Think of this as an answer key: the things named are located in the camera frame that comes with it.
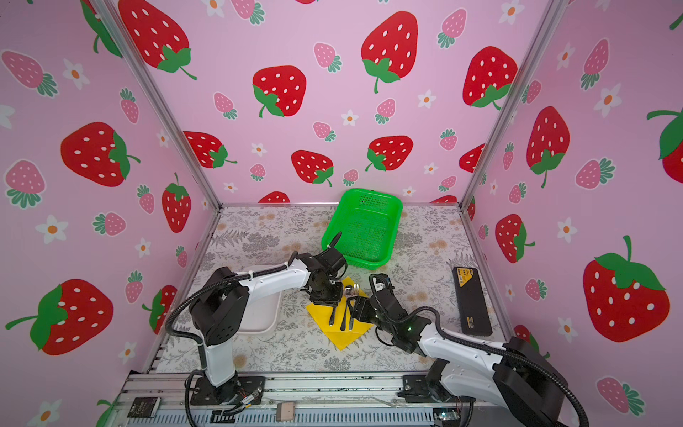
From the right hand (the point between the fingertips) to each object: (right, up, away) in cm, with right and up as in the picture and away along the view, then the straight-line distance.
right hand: (351, 302), depth 82 cm
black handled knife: (-6, -6, +4) cm, 10 cm away
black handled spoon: (-1, 0, +9) cm, 10 cm away
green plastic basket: (+8, +27, +33) cm, 43 cm away
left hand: (-3, -2, +6) cm, 7 cm away
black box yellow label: (+41, -5, +4) cm, 41 cm away
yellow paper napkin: (-10, -6, +6) cm, 12 cm away
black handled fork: (-3, -9, +4) cm, 11 cm away
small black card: (-56, -25, -12) cm, 62 cm away
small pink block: (-17, -26, -13) cm, 34 cm away
